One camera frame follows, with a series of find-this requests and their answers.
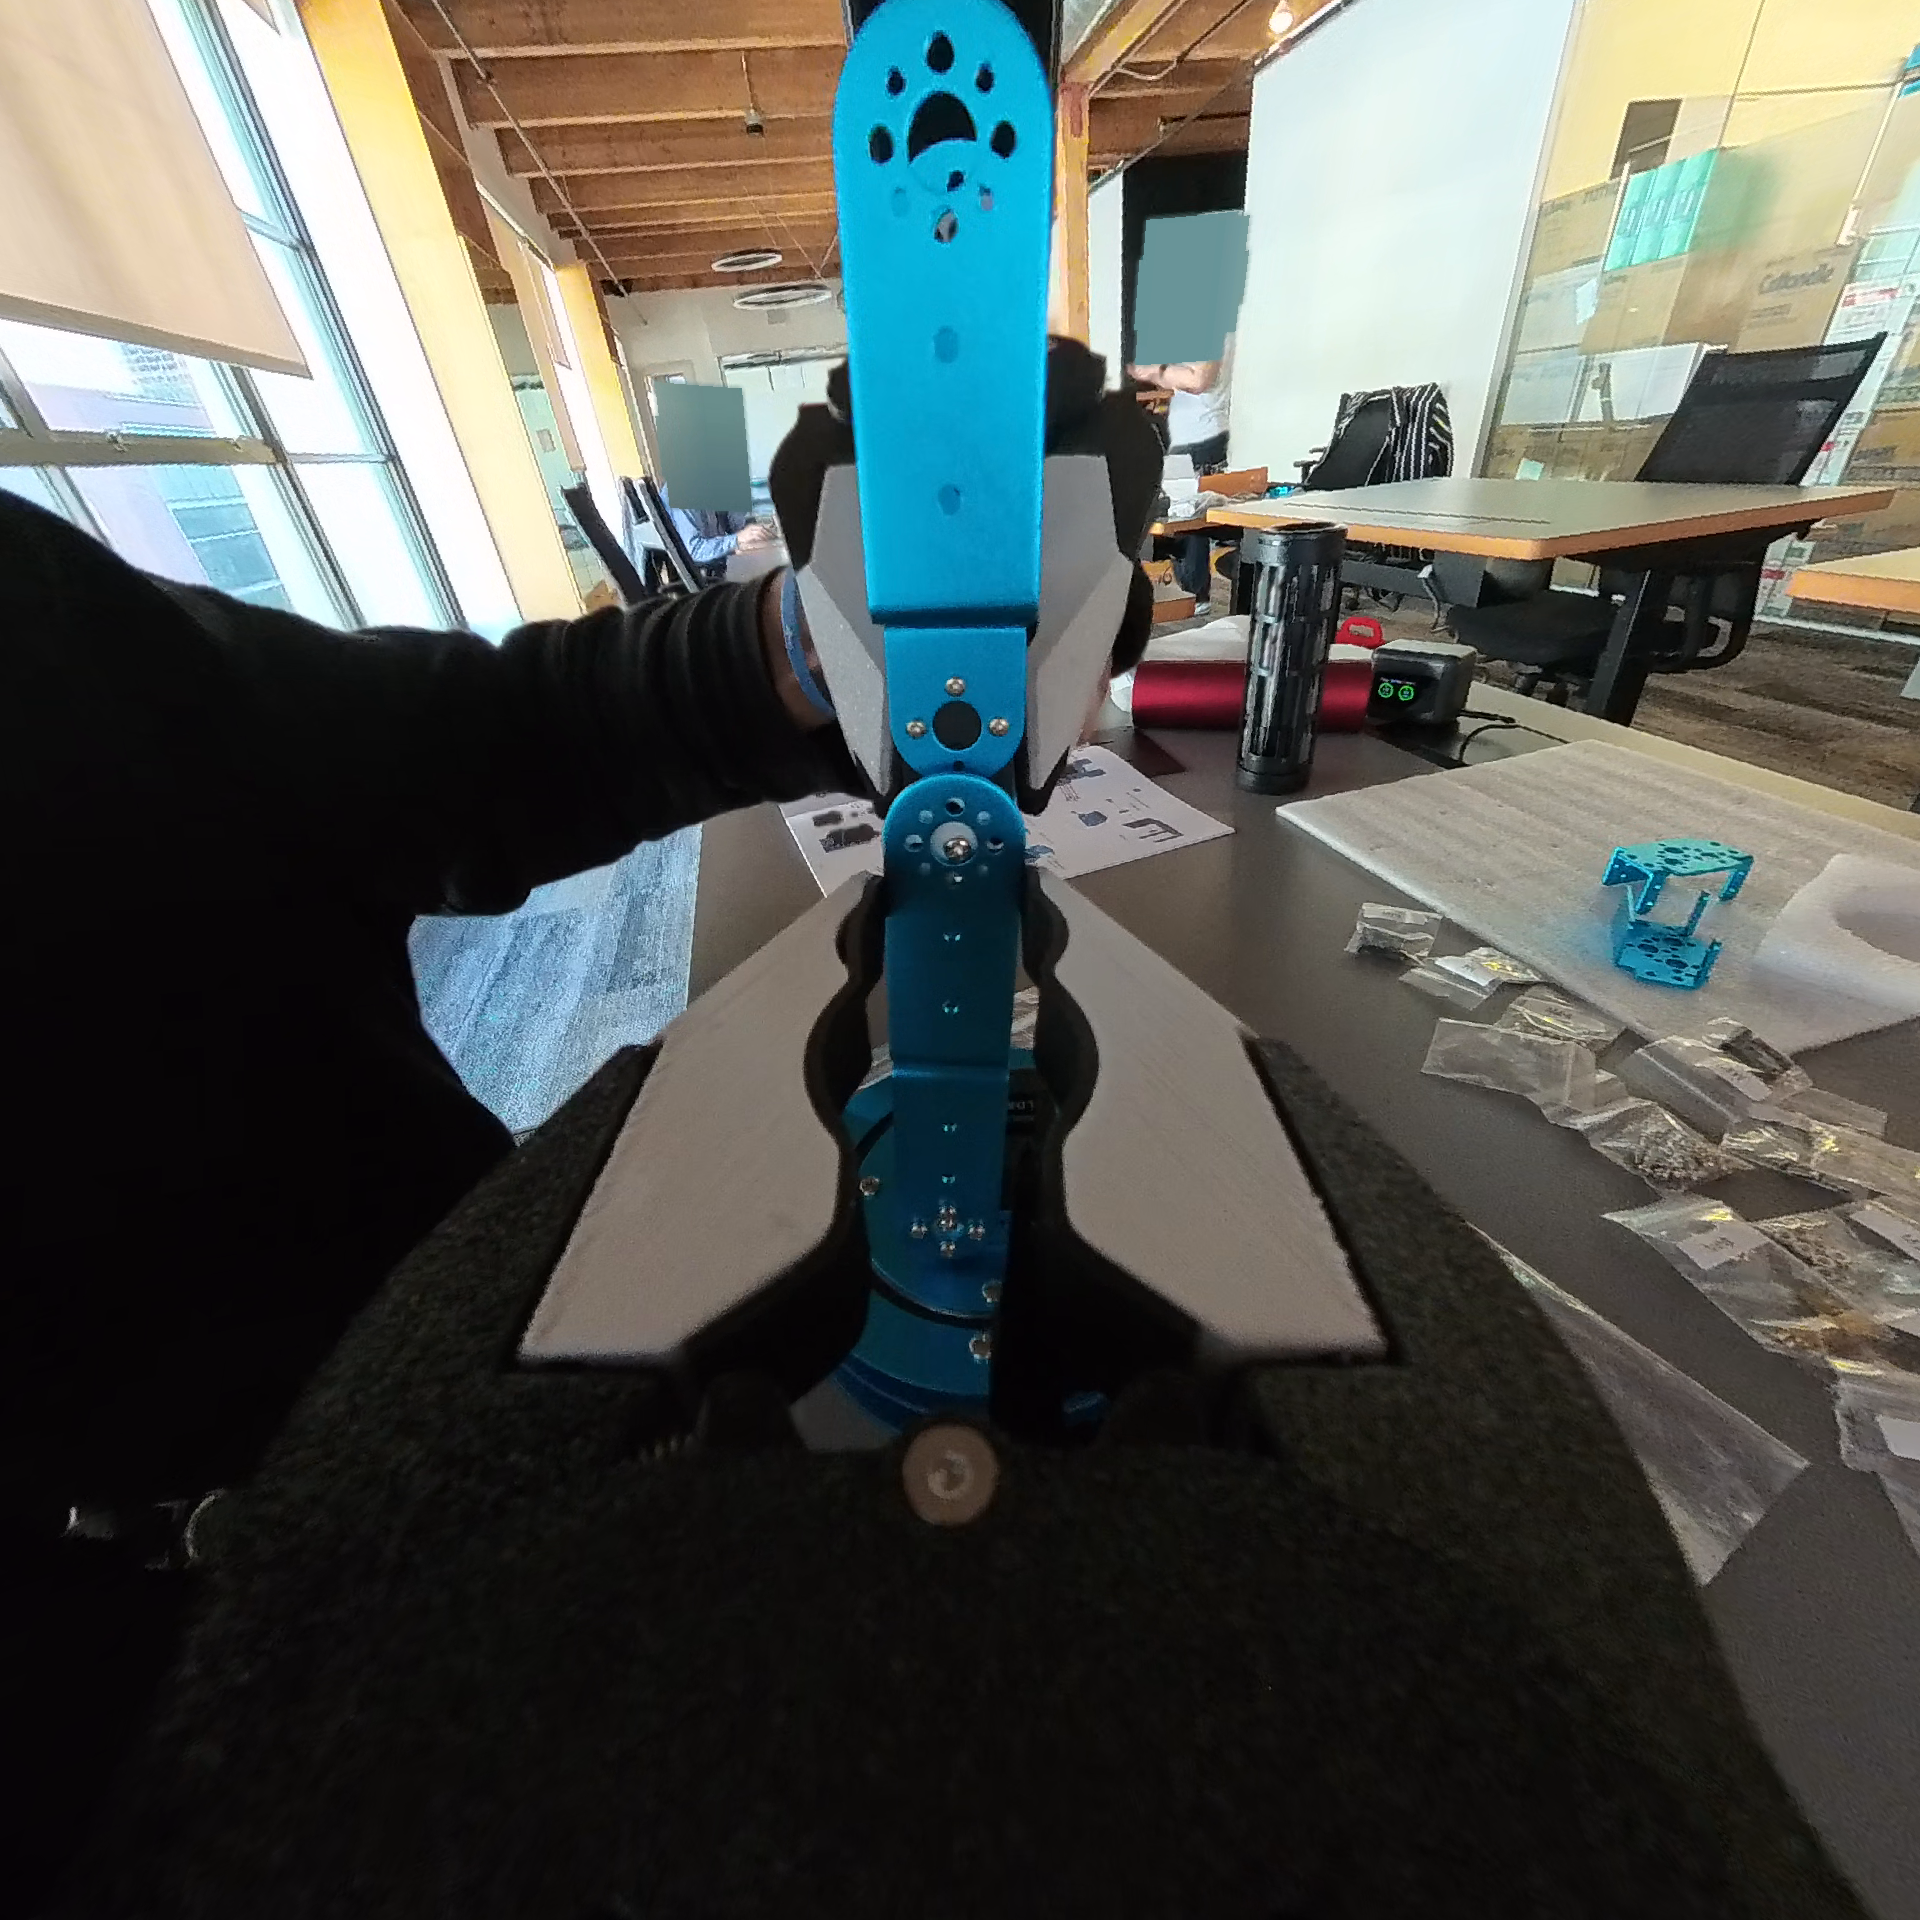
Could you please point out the blue toy robot arm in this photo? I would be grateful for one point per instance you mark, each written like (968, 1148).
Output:
(939, 452)

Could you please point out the large clear plastic bag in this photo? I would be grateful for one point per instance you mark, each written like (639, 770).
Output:
(1651, 1424)

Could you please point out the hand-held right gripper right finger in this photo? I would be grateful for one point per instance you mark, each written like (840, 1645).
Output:
(1202, 1201)

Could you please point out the blue metal bracket assembly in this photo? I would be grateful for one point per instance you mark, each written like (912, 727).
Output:
(1664, 870)

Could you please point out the red metal tube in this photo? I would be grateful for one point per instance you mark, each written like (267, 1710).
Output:
(1184, 698)

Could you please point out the person's black clothed torso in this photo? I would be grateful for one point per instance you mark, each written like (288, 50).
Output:
(181, 1049)

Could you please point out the black perforated cylinder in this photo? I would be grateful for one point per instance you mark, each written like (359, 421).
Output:
(1287, 661)

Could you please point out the blue wristband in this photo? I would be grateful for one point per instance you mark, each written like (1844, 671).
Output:
(808, 646)

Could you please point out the small black display device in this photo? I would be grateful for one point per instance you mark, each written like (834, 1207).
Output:
(1419, 692)

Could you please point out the wooden office desk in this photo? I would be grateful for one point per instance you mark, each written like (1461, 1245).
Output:
(1500, 518)
(1861, 578)

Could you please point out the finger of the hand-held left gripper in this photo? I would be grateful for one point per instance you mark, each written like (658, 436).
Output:
(1088, 585)
(840, 600)

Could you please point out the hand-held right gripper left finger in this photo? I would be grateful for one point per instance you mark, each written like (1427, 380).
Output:
(706, 1172)

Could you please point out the white foam sheet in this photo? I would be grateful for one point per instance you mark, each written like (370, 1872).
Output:
(1500, 825)

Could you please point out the office chair with striped jacket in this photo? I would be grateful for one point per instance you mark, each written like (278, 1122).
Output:
(1388, 436)

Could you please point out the person's left forearm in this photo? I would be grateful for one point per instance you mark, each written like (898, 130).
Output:
(600, 720)

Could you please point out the open instruction booklet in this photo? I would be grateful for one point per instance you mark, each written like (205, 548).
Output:
(1141, 825)

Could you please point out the stack of cardboard boxes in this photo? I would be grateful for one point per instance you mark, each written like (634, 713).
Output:
(1694, 300)

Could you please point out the pile of small hardware bags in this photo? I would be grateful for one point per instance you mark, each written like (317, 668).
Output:
(1651, 1109)

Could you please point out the black mesh office chair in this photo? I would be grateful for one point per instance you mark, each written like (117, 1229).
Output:
(1757, 421)

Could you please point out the white window blind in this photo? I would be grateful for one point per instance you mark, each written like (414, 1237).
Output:
(119, 182)

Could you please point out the white foam block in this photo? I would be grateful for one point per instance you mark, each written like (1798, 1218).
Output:
(1829, 960)

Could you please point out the office window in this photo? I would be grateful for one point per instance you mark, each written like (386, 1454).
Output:
(226, 495)

